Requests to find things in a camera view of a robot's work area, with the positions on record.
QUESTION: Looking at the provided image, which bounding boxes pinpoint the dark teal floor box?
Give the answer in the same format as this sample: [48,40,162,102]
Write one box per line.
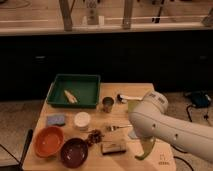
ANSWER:
[184,91,211,108]

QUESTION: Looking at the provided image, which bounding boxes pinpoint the metal fork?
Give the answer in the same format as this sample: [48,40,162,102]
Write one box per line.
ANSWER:
[106,124,132,132]

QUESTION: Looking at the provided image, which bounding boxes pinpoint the wooden frame post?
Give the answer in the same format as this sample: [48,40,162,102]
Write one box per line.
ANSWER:
[59,0,72,31]
[122,0,133,29]

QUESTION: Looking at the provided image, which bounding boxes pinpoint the brown grape bunch toy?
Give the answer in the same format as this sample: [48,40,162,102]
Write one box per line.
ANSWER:
[85,129,103,146]

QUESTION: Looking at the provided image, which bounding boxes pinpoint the white background device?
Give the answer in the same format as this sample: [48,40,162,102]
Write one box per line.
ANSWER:
[83,0,104,26]

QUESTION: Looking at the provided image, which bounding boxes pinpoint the green plastic tray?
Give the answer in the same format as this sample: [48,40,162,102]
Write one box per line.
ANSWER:
[46,74,100,108]

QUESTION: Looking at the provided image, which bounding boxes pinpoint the wooden frame post right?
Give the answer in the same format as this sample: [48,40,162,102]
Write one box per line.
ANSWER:
[122,0,133,29]

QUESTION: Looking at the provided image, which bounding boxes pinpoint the white handled brush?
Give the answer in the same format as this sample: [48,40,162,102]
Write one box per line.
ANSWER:
[117,94,142,103]

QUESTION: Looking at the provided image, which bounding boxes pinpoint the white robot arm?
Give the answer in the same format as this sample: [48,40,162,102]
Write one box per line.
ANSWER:
[129,91,213,163]

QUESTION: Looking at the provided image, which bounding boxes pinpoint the small metal cup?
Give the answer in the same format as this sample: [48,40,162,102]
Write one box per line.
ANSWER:
[102,97,114,113]

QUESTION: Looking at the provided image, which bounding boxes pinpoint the blue sponge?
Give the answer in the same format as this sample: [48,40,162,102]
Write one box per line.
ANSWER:
[46,115,65,126]

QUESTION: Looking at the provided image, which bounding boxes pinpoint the wooden frame post left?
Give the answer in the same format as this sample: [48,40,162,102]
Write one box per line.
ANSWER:
[59,0,72,31]

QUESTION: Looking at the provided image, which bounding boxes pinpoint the dark purple bowl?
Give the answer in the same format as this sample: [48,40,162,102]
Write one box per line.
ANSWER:
[60,138,88,169]

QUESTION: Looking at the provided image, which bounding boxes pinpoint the black floor cable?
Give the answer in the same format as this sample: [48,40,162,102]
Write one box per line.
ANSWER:
[171,103,213,171]

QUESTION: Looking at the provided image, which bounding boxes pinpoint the green chili pepper toy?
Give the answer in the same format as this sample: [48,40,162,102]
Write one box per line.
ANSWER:
[135,137,156,160]

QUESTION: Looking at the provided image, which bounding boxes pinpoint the orange bowl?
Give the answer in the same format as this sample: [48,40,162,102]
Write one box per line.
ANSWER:
[34,126,64,158]

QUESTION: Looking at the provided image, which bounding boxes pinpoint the green plastic cup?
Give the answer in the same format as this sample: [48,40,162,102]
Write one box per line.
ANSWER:
[128,101,140,113]

